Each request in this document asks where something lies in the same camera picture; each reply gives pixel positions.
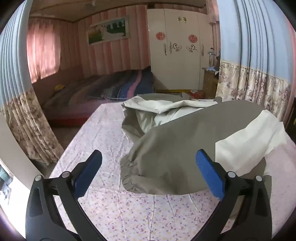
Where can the desk lamp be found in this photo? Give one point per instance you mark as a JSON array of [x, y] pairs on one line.
[[211, 54]]

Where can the framed wall picture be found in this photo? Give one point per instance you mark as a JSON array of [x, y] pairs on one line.
[[108, 31]]

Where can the wooden cabinet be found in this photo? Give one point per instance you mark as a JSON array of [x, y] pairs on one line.
[[209, 83]]

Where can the red mattress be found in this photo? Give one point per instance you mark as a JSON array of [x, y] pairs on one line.
[[69, 115]]

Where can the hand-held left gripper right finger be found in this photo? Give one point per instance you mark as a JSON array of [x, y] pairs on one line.
[[209, 173]]

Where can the white wardrobe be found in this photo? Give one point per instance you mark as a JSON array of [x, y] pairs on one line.
[[182, 69]]

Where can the blue floral curtain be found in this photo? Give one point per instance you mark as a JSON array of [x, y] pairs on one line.
[[18, 69], [249, 34]]

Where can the dark wooden furniture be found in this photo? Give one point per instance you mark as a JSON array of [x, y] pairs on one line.
[[291, 118]]

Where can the small blue object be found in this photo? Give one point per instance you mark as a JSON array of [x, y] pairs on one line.
[[211, 68]]

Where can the pink window curtain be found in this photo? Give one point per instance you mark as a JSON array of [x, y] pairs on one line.
[[44, 46]]

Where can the pink floral bedsheet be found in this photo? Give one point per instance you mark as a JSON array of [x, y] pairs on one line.
[[104, 129]]

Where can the small yellow object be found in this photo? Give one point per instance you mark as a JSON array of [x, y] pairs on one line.
[[59, 87]]

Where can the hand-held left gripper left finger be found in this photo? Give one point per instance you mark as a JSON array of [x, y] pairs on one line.
[[87, 176]]

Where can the red item on floor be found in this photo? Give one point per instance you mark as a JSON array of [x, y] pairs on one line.
[[197, 93]]

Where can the grey and white jacket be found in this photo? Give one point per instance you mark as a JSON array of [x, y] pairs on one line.
[[173, 150]]

